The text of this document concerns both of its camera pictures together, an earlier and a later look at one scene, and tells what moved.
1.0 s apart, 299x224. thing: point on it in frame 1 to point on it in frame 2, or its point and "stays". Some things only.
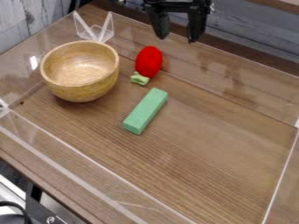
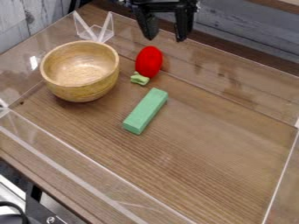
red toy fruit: [149, 60] stays
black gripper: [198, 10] to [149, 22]
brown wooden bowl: [79, 70] stays
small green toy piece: [139, 79] stays
